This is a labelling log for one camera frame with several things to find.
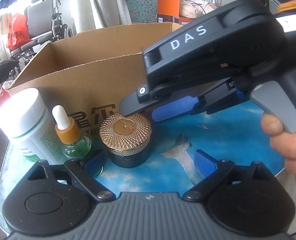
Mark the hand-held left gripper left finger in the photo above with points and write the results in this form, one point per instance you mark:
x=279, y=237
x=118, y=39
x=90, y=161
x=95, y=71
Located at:
x=95, y=163

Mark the red plastic bag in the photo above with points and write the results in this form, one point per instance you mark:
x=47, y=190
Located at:
x=3, y=93
x=17, y=32

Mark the brown cardboard box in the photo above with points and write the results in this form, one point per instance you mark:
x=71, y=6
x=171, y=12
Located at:
x=75, y=85

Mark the white bottle with green label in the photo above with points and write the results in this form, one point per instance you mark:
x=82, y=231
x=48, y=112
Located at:
x=25, y=120

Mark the white curtain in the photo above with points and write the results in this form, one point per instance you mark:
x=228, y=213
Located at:
x=100, y=2

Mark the floral wall cloth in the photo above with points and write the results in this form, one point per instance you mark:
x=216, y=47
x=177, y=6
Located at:
x=143, y=0

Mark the green dropper bottle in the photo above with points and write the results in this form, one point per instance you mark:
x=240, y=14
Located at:
x=67, y=130

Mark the white cloth hat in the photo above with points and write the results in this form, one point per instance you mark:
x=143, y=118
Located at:
x=195, y=7

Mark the dark round seat pad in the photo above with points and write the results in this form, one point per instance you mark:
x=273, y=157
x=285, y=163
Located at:
x=0, y=70

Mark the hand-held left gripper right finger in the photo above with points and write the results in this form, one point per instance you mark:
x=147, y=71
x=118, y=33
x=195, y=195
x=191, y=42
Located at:
x=204, y=162

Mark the grey wheelchair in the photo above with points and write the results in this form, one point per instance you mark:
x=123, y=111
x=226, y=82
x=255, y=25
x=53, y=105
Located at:
x=39, y=20

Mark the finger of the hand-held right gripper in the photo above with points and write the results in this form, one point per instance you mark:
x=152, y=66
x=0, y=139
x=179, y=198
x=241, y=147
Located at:
x=175, y=108
x=135, y=101

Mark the orange appliance carton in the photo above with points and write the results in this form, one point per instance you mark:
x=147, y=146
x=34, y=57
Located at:
x=168, y=6

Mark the person's right hand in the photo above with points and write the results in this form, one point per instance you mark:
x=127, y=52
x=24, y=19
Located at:
x=293, y=152

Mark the dark jar with gold lid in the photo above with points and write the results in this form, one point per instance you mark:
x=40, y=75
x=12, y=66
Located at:
x=125, y=132

